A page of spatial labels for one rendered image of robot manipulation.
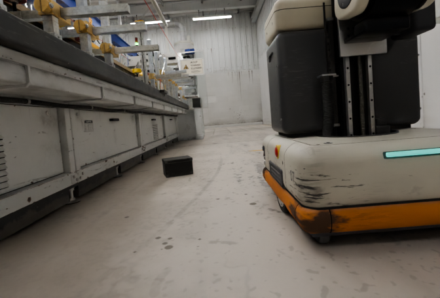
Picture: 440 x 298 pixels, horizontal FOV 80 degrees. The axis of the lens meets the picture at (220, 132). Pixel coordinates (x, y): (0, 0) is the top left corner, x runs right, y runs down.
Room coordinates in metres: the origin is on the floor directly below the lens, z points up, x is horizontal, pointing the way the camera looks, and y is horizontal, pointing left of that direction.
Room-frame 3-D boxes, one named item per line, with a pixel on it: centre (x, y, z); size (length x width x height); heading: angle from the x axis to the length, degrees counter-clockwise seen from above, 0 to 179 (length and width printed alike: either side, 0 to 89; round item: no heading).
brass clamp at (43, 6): (0.97, 0.57, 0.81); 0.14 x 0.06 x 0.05; 1
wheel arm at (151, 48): (1.48, 0.52, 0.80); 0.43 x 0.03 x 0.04; 91
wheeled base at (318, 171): (0.99, -0.51, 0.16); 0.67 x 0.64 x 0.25; 0
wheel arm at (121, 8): (0.98, 0.52, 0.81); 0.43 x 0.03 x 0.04; 91
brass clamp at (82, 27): (1.22, 0.57, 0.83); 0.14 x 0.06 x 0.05; 1
